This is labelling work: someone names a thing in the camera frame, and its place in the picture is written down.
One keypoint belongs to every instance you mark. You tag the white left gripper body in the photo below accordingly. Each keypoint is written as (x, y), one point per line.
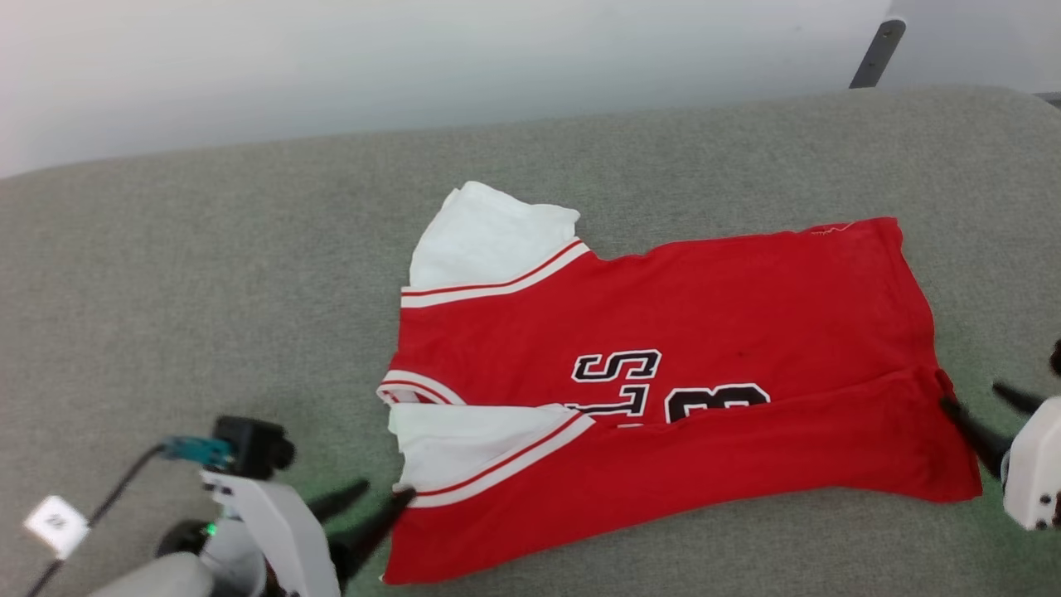
(286, 547)

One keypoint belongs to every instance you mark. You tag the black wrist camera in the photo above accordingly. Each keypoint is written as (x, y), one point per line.
(253, 446)
(1056, 356)

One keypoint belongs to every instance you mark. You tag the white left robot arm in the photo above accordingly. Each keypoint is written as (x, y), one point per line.
(157, 580)

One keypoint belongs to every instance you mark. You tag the teal left camera connector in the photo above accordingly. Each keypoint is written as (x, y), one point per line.
(197, 449)

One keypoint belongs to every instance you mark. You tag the white paper label tag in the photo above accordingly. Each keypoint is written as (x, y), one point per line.
(56, 525)

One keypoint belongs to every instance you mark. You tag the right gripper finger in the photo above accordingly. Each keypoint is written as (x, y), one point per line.
(1019, 399)
(982, 439)

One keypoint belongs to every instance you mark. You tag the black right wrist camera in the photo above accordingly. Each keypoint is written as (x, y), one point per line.
(1056, 356)

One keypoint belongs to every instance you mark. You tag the grey metal bar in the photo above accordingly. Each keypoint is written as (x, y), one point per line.
(877, 54)

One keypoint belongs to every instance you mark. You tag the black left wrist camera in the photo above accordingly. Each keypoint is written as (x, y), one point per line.
(253, 446)

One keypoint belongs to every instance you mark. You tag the grey fabric sofa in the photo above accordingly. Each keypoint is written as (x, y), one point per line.
(207, 290)

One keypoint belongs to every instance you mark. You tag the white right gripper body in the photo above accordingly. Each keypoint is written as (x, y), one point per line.
(1040, 473)

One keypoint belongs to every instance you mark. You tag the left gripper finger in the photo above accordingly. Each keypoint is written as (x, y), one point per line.
(338, 502)
(369, 535)

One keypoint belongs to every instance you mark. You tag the red white basketball jersey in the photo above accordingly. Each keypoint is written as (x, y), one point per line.
(704, 307)

